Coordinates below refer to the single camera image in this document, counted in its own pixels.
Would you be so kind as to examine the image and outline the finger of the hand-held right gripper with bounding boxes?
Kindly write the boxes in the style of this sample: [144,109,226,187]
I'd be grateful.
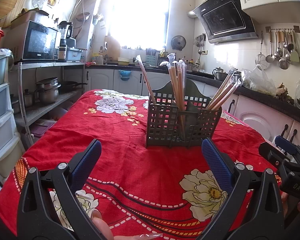
[258,142,292,167]
[274,135,298,155]

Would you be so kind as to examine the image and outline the condiment rack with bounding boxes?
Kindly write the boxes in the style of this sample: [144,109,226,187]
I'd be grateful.
[157,51,169,67]

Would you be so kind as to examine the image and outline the black wok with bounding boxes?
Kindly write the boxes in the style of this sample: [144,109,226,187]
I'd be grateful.
[59,81,88,93]

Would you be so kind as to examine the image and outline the blue hanging bag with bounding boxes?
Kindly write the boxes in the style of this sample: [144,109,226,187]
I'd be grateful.
[118,69,132,81]

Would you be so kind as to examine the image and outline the steel slotted spoon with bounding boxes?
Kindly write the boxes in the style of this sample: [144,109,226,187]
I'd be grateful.
[274,30,283,60]

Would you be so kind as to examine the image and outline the utensil hanging rail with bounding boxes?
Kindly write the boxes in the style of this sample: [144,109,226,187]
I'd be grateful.
[266,26,300,33]

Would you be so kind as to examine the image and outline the person's right hand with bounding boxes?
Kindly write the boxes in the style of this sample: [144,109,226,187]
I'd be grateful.
[281,192,300,217]

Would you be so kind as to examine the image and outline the steel pot with lid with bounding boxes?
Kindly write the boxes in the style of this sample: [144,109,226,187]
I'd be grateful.
[212,67,228,80]

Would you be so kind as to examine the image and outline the white round plastic lid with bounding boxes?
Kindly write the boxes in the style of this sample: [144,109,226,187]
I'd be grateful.
[31,0,49,12]

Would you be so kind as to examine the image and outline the wire mesh strainer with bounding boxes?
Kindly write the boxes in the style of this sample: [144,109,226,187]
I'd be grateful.
[255,31,269,70]

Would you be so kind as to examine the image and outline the wall-hung strainer basket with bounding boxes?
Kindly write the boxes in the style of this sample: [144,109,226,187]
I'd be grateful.
[76,12,90,23]

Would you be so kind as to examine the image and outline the small hanging kitchen tools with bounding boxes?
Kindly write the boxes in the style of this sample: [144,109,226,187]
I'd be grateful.
[195,33,207,55]

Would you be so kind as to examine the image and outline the person's left hand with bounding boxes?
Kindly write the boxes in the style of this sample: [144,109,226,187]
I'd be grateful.
[91,209,163,240]

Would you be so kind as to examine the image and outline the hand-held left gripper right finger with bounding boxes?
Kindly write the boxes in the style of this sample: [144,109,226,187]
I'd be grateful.
[201,137,287,240]

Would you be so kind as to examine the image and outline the purple plastic box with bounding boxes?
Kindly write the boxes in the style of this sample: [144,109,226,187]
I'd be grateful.
[30,120,57,137]

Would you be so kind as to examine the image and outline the small steel pot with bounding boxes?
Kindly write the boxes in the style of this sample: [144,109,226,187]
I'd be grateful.
[23,89,36,107]

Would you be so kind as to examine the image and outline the pale green spatula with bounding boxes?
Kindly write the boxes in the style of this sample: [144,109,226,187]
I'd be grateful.
[289,30,300,63]

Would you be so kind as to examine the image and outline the plastic drawer unit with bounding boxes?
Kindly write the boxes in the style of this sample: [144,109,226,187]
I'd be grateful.
[0,50,24,178]

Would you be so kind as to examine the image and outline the light blue knife block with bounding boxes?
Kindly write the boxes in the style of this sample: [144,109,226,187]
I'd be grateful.
[145,49,158,67]

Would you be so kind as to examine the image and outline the cardboard box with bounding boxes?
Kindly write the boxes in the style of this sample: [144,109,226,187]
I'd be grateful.
[10,10,50,29]

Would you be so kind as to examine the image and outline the clear plastic food bag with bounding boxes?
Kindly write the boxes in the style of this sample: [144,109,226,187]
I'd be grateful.
[241,67,277,96]

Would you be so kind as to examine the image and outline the wooden chopsticks pair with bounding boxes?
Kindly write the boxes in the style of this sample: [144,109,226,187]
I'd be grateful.
[136,54,157,105]
[174,60,183,110]
[159,53,184,112]
[205,69,237,110]
[180,59,188,100]
[212,79,242,111]
[209,75,239,110]

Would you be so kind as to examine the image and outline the white wall caddy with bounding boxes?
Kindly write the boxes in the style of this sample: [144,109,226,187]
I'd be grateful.
[92,14,105,28]

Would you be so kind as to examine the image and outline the small steel ladle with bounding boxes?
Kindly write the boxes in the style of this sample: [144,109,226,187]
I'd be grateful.
[265,30,275,63]

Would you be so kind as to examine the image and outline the blender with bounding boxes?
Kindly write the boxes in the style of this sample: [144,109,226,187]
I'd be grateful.
[58,21,73,60]

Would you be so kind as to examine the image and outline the kitchen window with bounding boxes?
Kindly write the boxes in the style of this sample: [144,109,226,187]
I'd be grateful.
[109,0,171,50]

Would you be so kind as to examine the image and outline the wooden cutting board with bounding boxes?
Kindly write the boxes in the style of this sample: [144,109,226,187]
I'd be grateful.
[104,35,121,58]

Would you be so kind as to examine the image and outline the blue-grey plastic crate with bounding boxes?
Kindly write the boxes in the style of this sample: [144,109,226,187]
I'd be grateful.
[65,47,83,62]

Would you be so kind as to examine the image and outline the small round wall fan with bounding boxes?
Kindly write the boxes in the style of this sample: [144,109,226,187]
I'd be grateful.
[170,35,187,50]

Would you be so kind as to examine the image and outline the red floral tablecloth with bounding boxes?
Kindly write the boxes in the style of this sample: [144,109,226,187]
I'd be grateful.
[0,89,285,240]

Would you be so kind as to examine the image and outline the stacked steel pots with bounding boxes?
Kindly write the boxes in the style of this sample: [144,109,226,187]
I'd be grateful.
[36,77,62,105]

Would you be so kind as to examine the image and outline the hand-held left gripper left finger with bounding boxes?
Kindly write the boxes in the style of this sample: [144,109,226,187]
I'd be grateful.
[16,139,108,240]

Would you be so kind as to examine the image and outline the metal shelf rack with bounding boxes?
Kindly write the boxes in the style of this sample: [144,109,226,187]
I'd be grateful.
[15,61,87,147]

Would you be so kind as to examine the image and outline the dark grey utensil holder basket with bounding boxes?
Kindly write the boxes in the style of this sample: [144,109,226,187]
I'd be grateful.
[145,80,222,148]

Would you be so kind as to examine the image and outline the microwave oven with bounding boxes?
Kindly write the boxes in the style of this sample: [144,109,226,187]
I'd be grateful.
[11,20,62,62]

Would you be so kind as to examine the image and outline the dark hanging spoon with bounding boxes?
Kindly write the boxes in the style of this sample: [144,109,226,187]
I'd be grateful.
[286,30,294,52]

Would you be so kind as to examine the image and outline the ginger pile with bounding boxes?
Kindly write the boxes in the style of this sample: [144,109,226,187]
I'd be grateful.
[275,82,290,100]

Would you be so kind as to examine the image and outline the black range hood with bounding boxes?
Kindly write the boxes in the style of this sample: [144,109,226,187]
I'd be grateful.
[187,0,257,43]

